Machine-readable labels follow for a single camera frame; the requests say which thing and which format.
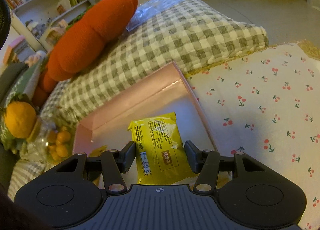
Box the yellow snack packet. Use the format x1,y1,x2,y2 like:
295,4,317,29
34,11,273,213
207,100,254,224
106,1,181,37
128,112,198,186

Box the glass jar with oranges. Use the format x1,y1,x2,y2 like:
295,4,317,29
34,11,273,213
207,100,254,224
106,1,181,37
27,118,74,165

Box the pink cardboard box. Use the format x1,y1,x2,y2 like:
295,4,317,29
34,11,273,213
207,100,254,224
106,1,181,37
73,62,216,154

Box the cherry print tablecloth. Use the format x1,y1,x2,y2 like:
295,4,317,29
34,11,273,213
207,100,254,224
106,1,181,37
188,41,319,229

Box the large orange fruit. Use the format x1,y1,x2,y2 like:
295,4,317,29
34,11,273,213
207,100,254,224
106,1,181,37
4,101,37,139

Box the green patterned pillow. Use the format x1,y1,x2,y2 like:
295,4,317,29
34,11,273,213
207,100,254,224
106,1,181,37
1,60,43,151

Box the red tomato plush cushion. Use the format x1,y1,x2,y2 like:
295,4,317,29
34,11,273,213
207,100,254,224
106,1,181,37
31,0,138,107

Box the grey checkered blanket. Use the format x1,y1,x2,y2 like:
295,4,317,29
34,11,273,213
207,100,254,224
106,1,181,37
40,0,268,124

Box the clear plastic bag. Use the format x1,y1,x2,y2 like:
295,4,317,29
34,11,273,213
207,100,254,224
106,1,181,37
126,0,184,32

